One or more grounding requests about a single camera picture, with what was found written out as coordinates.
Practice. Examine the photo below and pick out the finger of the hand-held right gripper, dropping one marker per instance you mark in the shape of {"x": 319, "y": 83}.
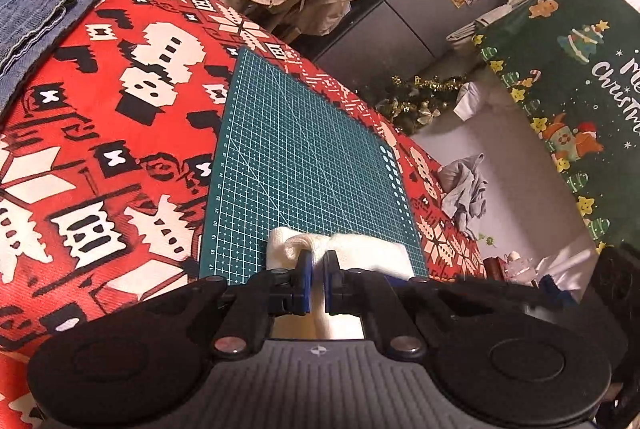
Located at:
{"x": 550, "y": 291}

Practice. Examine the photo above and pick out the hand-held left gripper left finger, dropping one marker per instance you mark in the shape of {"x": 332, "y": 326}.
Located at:
{"x": 307, "y": 286}

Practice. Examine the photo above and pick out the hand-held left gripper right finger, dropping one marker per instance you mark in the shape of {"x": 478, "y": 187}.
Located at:
{"x": 331, "y": 286}

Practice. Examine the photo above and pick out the white knit V-neck sweater vest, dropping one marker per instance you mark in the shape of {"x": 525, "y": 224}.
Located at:
{"x": 360, "y": 254}

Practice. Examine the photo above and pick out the crumpled grey garment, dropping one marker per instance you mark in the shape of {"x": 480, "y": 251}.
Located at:
{"x": 462, "y": 189}

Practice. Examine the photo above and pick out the green cutting mat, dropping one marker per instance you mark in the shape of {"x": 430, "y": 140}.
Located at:
{"x": 300, "y": 149}

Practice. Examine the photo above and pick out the crumpled white paper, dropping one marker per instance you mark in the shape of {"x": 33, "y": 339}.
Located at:
{"x": 467, "y": 101}

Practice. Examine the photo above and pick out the red patterned blanket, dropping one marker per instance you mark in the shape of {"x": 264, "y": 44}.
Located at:
{"x": 125, "y": 109}

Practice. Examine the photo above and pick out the folded blue jeans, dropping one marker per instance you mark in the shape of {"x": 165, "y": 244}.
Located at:
{"x": 30, "y": 9}

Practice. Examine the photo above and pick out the green Christmas wall hanging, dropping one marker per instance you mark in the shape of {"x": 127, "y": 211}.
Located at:
{"x": 575, "y": 84}

